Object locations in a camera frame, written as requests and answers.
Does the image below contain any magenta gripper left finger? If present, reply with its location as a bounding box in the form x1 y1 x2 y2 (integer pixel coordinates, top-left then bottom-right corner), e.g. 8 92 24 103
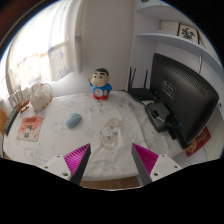
42 144 91 185

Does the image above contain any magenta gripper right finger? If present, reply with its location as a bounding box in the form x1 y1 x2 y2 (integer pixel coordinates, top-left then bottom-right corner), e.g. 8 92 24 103
131 144 182 185

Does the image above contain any light blue computer mouse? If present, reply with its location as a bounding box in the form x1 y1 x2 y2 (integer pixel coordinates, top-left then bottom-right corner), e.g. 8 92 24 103
66 113 82 128

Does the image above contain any black computer monitor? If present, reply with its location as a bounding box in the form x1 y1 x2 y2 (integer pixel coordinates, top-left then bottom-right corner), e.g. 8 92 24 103
145 53 219 149

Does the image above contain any white printed tablecloth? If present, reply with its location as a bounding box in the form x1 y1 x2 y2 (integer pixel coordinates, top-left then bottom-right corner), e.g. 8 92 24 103
3 91 181 180

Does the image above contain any red patterned card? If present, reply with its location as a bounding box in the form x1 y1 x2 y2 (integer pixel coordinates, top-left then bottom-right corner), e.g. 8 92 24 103
17 116 44 142

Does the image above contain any red booklet under monitor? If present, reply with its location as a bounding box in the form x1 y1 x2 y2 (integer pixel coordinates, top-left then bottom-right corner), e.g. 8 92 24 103
185 127 211 157

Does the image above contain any black wifi router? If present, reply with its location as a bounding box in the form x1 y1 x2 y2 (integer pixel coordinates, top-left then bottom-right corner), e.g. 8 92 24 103
127 69 153 101

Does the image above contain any dark green flat object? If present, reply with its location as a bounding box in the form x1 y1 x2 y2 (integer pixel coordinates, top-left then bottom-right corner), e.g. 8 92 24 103
4 108 19 136

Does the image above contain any cartoon boy figurine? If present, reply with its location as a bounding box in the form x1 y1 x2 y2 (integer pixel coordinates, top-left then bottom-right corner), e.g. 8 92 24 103
88 68 112 100

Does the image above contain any white patterned curtain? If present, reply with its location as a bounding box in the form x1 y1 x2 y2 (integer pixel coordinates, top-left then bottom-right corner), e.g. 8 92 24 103
6 0 86 95

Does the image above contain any framed picture on shelf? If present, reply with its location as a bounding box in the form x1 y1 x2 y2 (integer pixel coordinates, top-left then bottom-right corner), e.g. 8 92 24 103
177 23 200 43

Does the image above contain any white drawstring pouch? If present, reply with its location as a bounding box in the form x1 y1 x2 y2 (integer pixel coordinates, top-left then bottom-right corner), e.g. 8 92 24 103
30 81 53 113

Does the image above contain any white wall shelf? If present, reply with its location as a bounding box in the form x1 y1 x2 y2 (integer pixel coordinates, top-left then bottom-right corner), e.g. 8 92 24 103
135 0 223 71

